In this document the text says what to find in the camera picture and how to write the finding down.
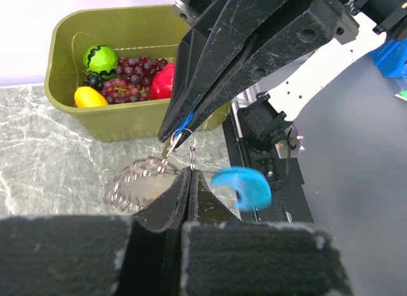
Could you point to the yellow toy lemon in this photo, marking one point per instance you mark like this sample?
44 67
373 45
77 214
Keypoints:
88 97

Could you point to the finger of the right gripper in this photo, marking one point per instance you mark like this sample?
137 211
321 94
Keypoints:
214 59
297 29

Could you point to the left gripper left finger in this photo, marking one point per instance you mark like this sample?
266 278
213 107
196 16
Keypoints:
97 255

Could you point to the green toy watermelon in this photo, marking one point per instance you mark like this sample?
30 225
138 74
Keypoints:
101 60

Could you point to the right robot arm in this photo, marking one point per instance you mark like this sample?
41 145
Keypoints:
364 26

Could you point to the metal keyring with small rings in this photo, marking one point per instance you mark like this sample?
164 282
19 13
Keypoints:
145 179

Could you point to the blue plastic storage bin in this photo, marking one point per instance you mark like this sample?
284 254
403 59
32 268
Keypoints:
390 58

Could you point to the olive green plastic bin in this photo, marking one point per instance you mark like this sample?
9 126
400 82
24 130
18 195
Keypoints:
154 31

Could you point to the red toy fruit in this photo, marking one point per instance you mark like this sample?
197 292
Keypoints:
161 86

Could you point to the purple toy grapes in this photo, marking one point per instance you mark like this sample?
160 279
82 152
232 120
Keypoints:
132 82

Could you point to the light blue key handle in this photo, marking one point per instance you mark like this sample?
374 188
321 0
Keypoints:
251 185

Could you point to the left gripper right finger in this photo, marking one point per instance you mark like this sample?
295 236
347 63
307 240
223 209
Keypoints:
264 258

